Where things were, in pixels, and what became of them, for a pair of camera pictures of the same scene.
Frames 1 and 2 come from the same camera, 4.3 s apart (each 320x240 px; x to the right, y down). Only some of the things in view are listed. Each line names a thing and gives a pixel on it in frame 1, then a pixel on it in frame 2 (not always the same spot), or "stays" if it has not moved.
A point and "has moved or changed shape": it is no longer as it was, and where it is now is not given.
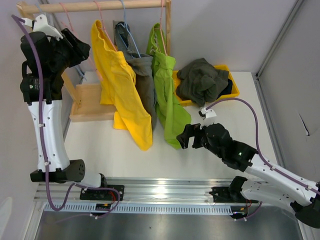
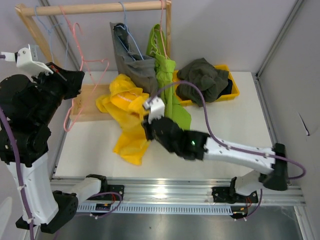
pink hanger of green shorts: x=162 y=8 stays
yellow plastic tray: x=235 y=91 stays
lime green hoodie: x=175 y=116 stays
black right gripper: x=190 y=130 -> x=148 y=127
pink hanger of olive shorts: x=71 y=28 -> x=84 y=60
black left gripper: x=80 y=50 -> x=73 y=79
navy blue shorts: x=228 y=90 stays
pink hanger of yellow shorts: x=105 y=27 -> x=95 y=87
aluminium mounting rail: x=137 y=190 stays
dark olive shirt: x=200 y=82 stays
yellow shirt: x=117 y=82 has moved or changed shape
